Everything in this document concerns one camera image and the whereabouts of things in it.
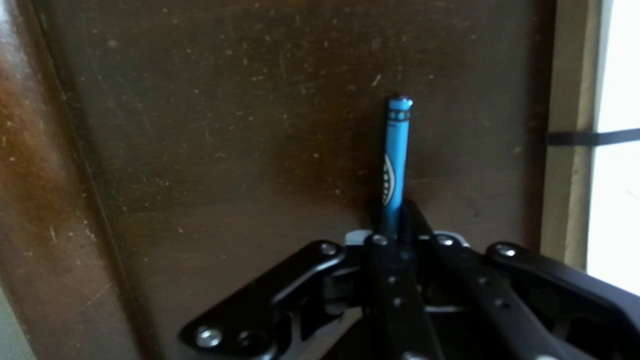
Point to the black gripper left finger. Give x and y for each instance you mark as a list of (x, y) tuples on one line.
[(321, 300)]

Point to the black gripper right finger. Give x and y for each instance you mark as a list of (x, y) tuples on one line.
[(507, 300)]

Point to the blue crayon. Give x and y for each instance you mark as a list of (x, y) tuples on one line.
[(396, 161)]

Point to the dark wooden nightstand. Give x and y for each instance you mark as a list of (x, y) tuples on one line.
[(232, 132)]

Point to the white box with black band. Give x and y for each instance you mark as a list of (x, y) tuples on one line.
[(601, 81)]

